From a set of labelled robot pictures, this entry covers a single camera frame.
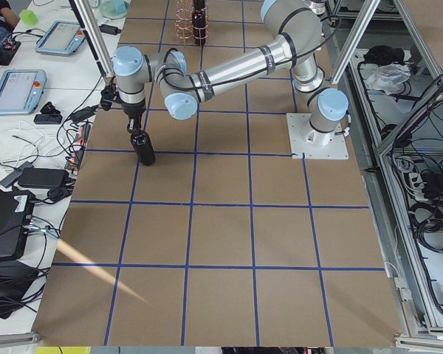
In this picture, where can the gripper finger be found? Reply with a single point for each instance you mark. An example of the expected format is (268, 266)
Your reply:
(134, 124)

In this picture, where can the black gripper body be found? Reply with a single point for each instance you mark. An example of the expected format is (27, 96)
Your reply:
(131, 110)

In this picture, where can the dark wine bottle carried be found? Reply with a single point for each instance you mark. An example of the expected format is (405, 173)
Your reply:
(141, 143)

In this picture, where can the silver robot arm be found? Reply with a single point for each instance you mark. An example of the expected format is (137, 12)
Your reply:
(296, 31)

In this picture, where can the dark wine bottle in basket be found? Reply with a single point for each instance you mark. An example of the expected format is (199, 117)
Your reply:
(199, 22)

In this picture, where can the blue teach pendant far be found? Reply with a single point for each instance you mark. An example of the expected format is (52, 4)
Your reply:
(62, 38)

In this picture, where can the blue teach pendant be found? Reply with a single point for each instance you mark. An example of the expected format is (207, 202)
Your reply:
(21, 90)
(62, 38)

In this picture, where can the green glass plate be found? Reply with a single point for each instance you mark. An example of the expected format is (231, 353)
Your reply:
(114, 9)

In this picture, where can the blue teach pendant near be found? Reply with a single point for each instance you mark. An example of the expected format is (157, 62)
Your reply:
(21, 90)

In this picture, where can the black power adapter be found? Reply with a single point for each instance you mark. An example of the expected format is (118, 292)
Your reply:
(42, 178)

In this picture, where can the green plastic cup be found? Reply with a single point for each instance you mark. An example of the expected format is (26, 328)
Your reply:
(28, 17)

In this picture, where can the black laptop computer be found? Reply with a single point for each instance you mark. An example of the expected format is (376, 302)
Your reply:
(16, 208)

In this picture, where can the copper wire wine basket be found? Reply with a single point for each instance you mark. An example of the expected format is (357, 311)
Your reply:
(183, 22)

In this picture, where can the aluminium frame post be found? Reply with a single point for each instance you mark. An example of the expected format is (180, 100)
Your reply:
(91, 30)

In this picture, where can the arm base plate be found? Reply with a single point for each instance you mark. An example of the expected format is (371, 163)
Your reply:
(307, 143)

